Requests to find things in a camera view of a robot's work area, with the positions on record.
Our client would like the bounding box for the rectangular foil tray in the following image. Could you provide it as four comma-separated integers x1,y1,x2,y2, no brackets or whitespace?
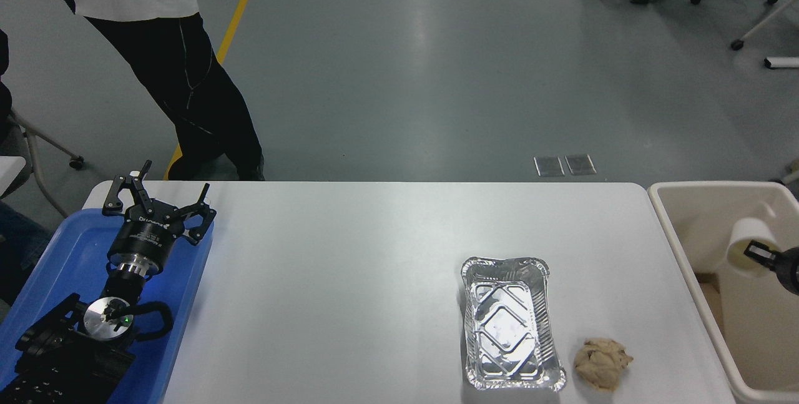
461,257,567,392

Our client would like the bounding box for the white side table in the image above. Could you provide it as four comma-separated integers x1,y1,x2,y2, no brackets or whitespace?
0,156,27,197

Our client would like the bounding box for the grey metal chair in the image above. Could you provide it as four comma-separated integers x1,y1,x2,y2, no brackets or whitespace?
7,111,86,217

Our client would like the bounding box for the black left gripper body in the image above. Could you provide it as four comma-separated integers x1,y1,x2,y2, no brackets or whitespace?
107,202,189,270

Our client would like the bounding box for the large pale bin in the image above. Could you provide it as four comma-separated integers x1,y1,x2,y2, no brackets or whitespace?
647,181,799,404

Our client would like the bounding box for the metal floor plate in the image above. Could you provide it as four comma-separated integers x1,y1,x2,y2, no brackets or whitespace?
565,154,597,175
534,155,566,177

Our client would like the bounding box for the white paper cup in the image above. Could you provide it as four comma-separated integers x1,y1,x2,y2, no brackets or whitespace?
727,217,780,278

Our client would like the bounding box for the blue plastic tray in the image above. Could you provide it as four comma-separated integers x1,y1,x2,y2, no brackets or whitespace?
0,207,215,404

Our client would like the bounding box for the crumpled tan paper ball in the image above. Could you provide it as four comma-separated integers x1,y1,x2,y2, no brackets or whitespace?
574,338,635,392

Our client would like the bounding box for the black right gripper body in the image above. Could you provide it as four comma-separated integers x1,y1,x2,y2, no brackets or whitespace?
773,246,799,296

